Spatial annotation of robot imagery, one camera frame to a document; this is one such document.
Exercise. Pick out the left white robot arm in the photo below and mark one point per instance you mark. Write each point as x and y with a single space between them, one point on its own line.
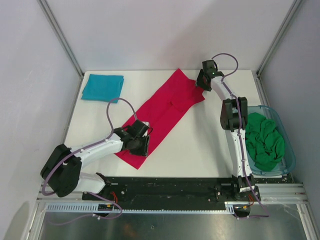
63 171

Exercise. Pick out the left aluminium frame post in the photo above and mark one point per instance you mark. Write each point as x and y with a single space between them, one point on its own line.
53 22

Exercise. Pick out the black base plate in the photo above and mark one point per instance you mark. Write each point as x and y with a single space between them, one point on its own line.
126 188

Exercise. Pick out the aluminium frame post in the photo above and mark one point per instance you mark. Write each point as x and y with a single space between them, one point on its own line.
53 22
280 34

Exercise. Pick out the folded teal t shirt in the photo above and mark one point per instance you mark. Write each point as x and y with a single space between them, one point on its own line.
103 88

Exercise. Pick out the red t shirt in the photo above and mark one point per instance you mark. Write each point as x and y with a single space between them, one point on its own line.
165 108

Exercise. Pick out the white slotted cable duct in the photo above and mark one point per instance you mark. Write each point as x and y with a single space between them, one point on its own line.
95 208

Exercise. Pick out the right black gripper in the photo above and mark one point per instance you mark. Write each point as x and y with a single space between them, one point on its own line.
200 83

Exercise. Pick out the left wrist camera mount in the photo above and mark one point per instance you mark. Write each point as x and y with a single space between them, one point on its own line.
146 123

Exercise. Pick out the right aluminium frame post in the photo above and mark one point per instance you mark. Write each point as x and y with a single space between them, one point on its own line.
280 34

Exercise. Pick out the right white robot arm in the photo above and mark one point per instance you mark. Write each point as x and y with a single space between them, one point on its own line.
233 120

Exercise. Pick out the translucent blue plastic bin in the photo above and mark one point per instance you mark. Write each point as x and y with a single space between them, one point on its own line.
288 162

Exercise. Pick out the green t shirt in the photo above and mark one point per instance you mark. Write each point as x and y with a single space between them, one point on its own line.
264 144

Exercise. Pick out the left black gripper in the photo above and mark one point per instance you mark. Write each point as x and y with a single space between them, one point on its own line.
143 151

